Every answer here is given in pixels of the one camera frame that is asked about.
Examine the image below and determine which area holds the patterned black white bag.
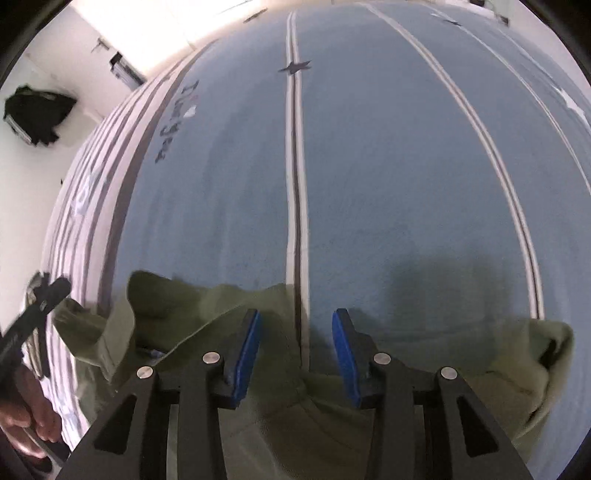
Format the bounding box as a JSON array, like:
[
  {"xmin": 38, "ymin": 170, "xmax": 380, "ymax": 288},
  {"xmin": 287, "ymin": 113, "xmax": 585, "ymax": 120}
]
[{"xmin": 109, "ymin": 52, "xmax": 145, "ymax": 89}]

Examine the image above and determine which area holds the bed with blue striped sheet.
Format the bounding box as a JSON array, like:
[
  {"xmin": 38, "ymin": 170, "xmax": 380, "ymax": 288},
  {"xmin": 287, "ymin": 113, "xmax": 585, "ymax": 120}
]
[{"xmin": 39, "ymin": 0, "xmax": 591, "ymax": 462}]

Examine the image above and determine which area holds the person's left hand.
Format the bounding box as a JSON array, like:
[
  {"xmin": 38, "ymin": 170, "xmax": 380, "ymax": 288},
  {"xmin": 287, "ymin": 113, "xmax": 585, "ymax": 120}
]
[{"xmin": 0, "ymin": 373, "xmax": 63, "ymax": 457}]

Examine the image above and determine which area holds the olive green shirt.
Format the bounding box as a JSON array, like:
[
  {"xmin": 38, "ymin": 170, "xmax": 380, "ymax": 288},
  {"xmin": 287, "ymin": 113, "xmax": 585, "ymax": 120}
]
[{"xmin": 53, "ymin": 270, "xmax": 575, "ymax": 480}]

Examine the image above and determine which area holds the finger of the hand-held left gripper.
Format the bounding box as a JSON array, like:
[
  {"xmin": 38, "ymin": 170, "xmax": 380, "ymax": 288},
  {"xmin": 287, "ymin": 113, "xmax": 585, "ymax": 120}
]
[
  {"xmin": 18, "ymin": 277, "xmax": 72, "ymax": 334},
  {"xmin": 27, "ymin": 272, "xmax": 51, "ymax": 296}
]

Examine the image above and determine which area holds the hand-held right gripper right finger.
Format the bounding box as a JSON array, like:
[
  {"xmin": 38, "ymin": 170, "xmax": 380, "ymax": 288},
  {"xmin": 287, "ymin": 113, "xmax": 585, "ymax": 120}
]
[{"xmin": 331, "ymin": 308, "xmax": 534, "ymax": 480}]

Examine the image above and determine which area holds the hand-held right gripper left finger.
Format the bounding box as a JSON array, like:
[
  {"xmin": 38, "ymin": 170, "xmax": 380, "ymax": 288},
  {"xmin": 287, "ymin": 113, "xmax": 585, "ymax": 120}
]
[{"xmin": 55, "ymin": 308, "xmax": 263, "ymax": 480}]

